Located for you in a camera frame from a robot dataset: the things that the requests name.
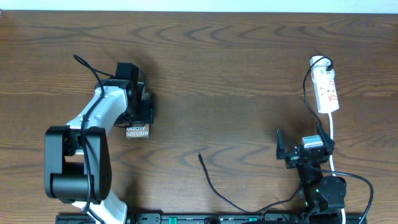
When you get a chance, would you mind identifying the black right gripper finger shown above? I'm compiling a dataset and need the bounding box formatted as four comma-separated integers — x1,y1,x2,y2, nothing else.
316,123,335,156
276,129,286,160

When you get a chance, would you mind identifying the grey Galaxy smartphone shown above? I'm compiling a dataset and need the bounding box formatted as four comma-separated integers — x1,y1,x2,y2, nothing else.
125,124,150,139

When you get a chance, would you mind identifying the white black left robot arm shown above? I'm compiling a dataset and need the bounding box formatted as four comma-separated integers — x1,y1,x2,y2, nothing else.
44,79,154,223

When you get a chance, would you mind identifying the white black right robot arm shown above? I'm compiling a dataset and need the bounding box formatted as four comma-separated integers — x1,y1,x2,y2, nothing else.
276,124,346,223

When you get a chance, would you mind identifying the white power strip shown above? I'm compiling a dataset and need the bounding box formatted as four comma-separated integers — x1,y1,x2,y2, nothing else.
310,55,339,114

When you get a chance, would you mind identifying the white power strip cord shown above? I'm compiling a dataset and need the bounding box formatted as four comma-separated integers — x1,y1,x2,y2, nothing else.
328,112,347,224

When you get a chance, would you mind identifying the black USB charger cable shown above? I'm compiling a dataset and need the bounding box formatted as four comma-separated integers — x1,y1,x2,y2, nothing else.
198,55,334,215

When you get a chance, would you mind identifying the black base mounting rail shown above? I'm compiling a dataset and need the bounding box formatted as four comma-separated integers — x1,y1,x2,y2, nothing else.
54,212,361,224

